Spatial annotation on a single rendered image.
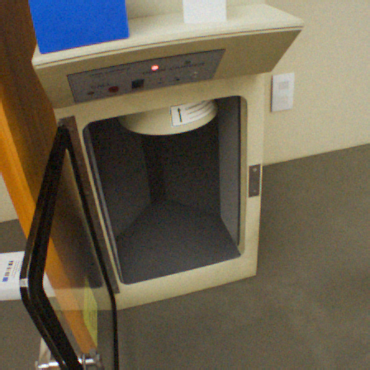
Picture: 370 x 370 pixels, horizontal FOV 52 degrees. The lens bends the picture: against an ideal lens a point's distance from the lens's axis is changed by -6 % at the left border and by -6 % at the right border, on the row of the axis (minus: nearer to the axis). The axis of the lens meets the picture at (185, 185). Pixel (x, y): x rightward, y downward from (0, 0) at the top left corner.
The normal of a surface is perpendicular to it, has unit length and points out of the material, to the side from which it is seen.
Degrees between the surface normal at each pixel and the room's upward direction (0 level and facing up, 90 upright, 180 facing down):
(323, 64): 90
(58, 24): 90
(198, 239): 0
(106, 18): 90
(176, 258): 0
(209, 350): 0
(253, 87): 90
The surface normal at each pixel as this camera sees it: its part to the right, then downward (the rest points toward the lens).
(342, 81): 0.26, 0.55
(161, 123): -0.11, 0.21
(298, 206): -0.07, -0.81
